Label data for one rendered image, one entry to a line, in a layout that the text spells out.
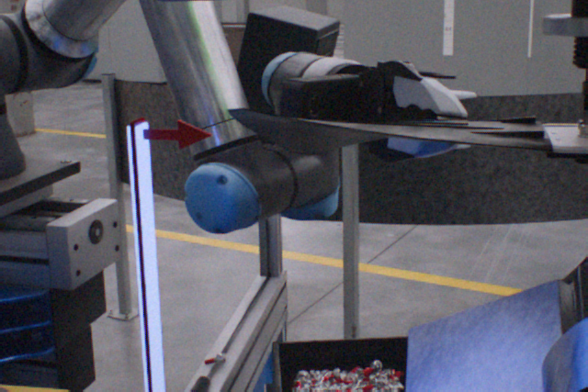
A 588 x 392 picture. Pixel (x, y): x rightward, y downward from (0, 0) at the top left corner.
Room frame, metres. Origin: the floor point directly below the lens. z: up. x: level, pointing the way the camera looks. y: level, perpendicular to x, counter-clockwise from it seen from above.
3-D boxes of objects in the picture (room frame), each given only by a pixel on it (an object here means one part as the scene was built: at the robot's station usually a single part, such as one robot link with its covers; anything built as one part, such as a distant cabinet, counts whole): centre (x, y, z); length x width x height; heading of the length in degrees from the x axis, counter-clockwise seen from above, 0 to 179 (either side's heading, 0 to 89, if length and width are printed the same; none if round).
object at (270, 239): (1.17, 0.04, 0.96); 0.03 x 0.03 x 0.20; 79
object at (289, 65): (0.95, -0.02, 1.17); 0.11 x 0.08 x 0.09; 26
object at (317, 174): (0.93, -0.01, 1.08); 0.11 x 0.08 x 0.11; 144
